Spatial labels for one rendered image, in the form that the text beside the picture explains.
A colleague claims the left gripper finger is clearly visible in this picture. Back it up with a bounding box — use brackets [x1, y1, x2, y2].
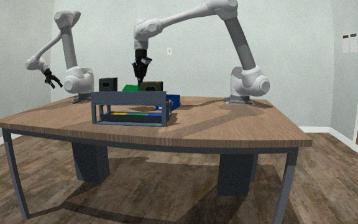
[132, 60, 142, 85]
[141, 63, 149, 82]

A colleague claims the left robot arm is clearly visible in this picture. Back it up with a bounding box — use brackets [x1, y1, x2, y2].
[134, 0, 270, 105]

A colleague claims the green bin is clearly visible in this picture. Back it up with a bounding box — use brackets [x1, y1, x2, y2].
[122, 85, 140, 91]

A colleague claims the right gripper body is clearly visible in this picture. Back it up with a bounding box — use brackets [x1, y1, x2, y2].
[44, 69, 52, 78]

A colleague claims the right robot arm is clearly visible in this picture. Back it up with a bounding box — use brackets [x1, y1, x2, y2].
[25, 9, 94, 100]

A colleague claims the blue bin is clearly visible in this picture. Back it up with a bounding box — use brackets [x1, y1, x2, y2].
[156, 95, 180, 110]

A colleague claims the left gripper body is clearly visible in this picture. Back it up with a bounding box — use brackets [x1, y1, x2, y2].
[135, 49, 147, 66]

